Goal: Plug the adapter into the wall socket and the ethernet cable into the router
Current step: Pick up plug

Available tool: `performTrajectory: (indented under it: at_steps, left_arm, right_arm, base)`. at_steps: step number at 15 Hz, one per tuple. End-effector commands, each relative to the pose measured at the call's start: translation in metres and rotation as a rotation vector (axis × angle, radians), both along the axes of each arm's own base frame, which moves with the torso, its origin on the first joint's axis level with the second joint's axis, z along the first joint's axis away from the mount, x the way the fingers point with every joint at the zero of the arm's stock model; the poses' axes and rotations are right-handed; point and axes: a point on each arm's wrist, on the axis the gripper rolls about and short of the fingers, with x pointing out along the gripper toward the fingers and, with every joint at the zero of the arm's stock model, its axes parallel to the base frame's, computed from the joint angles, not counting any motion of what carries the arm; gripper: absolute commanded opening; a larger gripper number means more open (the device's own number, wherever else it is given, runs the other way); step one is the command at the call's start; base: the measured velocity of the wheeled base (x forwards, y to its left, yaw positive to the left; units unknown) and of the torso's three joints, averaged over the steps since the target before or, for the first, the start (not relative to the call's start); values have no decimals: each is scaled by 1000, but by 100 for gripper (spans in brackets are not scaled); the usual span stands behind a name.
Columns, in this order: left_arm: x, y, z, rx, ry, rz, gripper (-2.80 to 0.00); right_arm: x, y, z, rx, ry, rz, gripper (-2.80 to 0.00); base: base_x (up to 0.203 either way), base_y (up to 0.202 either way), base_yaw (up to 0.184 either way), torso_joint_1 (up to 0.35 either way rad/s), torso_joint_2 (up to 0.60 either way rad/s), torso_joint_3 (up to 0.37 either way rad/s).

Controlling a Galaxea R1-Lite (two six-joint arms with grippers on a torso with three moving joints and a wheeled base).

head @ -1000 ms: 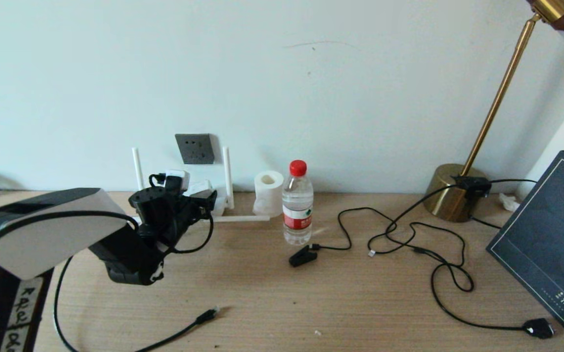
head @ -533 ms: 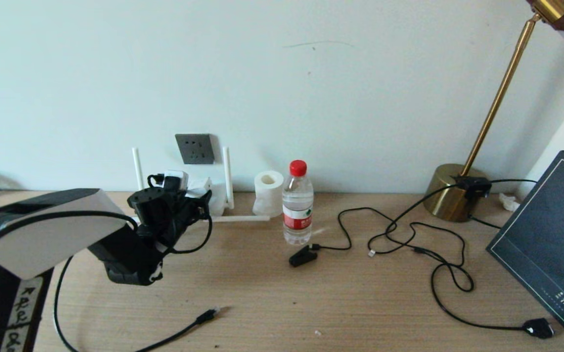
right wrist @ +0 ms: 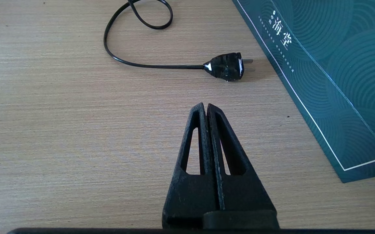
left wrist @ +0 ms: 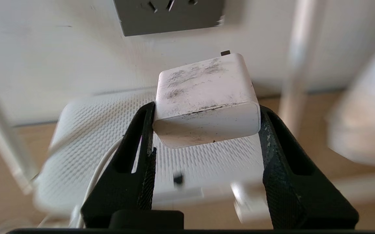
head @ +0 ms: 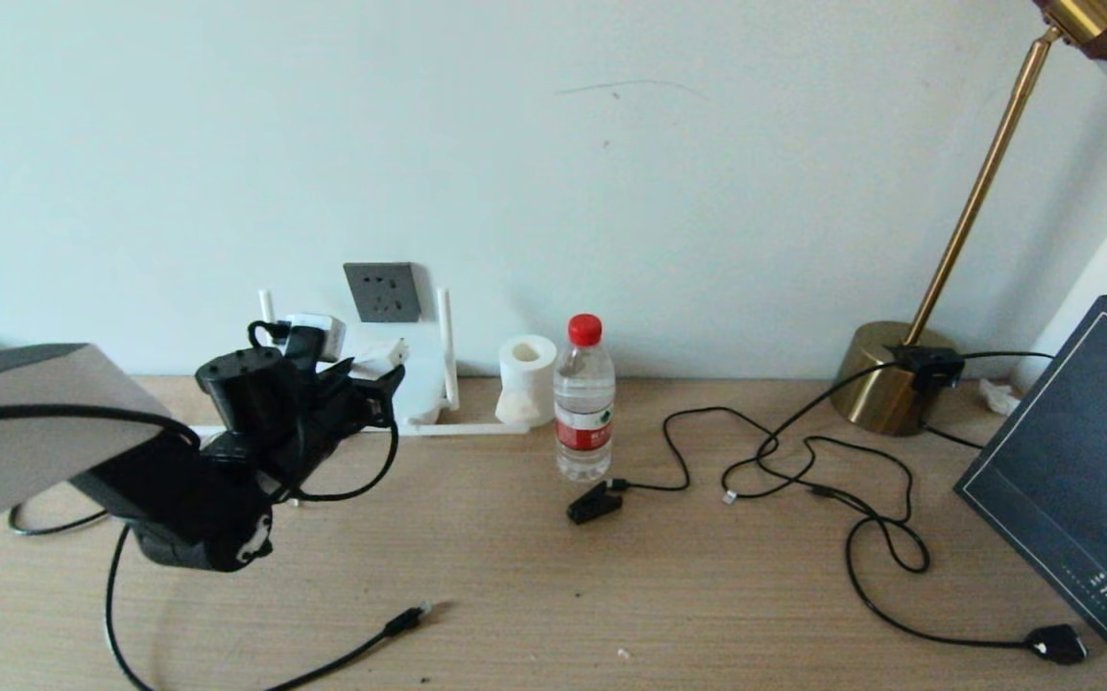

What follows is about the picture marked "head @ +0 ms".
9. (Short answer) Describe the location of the white power adapter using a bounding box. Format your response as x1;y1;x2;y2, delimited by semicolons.
349;338;410;382

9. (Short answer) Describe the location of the white router with antennas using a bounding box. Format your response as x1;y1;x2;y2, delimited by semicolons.
193;286;532;438

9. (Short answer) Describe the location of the white toilet paper roll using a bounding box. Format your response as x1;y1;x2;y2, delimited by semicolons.
495;334;559;428

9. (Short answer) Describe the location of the red-capped water bottle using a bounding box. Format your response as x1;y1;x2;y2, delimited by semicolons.
554;314;616;483

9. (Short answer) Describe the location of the brass desk lamp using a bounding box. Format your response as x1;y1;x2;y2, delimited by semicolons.
831;0;1107;438

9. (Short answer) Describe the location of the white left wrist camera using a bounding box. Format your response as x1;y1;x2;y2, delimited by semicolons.
279;314;348;364

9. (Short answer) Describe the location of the grey wall socket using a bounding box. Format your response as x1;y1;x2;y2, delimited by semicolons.
343;262;422;324

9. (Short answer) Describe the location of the black ethernet cable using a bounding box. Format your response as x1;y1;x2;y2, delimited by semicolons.
104;523;434;691

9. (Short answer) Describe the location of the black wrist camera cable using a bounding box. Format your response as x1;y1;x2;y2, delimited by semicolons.
0;322;400;503

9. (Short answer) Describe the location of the black cable with white tip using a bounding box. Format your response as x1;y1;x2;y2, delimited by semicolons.
722;355;904;505

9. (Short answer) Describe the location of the black inline switch box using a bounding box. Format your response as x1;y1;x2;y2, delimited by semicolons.
889;344;1058;450

